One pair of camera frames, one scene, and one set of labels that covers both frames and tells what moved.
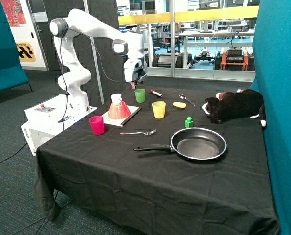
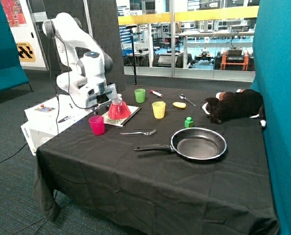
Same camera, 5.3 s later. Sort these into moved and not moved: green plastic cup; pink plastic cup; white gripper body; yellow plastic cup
Moved: white gripper body
Not moved: pink plastic cup; green plastic cup; yellow plastic cup
